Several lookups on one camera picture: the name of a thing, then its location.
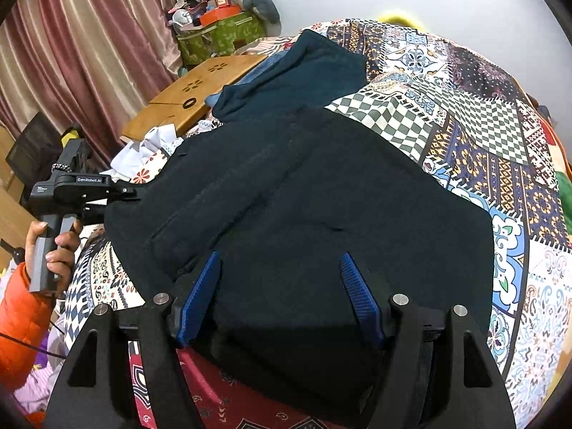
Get blue jeans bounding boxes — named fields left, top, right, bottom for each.
left=206, top=51, right=291, bottom=108

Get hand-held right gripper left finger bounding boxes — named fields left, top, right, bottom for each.
left=42, top=250, right=224, bottom=429

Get person's left hand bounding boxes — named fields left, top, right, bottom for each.
left=24, top=219, right=83, bottom=298

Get lilac cloth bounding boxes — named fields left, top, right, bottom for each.
left=13, top=335, right=68, bottom=412

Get white crumpled cloth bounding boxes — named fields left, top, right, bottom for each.
left=112, top=125, right=184, bottom=175

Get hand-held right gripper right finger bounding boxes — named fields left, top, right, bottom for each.
left=340, top=252, right=517, bottom=429

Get black pants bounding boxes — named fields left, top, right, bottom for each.
left=105, top=106, right=494, bottom=423

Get patchwork patterned bedspread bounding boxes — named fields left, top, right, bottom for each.
left=63, top=18, right=572, bottom=429

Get orange box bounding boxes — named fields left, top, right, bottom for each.
left=199, top=5, right=242, bottom=28

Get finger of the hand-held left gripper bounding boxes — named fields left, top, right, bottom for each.
left=107, top=181, right=141, bottom=202
left=83, top=203, right=110, bottom=226

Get green patterned storage box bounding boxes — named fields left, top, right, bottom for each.
left=176, top=13, right=269, bottom=65

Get thin black cord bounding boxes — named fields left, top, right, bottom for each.
left=0, top=322, right=68, bottom=360

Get wooden lap desk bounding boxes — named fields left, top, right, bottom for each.
left=120, top=54, right=269, bottom=144

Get striped red beige curtain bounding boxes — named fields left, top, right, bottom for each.
left=0, top=0, right=188, bottom=179

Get dark teal garment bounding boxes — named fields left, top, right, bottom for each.
left=212, top=30, right=371, bottom=123

